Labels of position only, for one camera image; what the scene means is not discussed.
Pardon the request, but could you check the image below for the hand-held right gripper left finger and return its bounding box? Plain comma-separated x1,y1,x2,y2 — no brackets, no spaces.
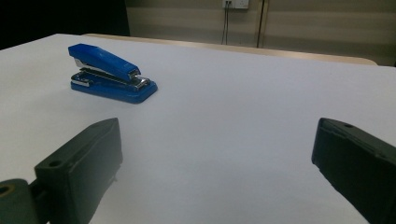
33,117,124,224

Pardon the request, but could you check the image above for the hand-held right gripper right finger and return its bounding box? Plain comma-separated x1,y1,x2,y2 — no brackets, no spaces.
311,117,396,224

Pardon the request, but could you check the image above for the blue stapler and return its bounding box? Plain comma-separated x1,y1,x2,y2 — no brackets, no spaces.
67,43,159,105

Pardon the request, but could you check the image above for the light wooden table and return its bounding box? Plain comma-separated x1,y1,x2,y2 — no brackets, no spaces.
82,33,379,67

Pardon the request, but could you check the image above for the black curtain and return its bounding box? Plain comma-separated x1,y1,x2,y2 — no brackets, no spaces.
0,0,131,51

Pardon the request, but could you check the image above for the vertical wall trim strip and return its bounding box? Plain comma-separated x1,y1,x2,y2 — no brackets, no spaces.
256,0,270,49

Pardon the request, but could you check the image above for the black wall cable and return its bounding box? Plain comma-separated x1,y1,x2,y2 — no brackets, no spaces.
220,1,227,46
224,1,231,46

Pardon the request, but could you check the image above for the white wall socket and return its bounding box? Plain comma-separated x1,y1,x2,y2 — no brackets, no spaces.
221,0,250,9

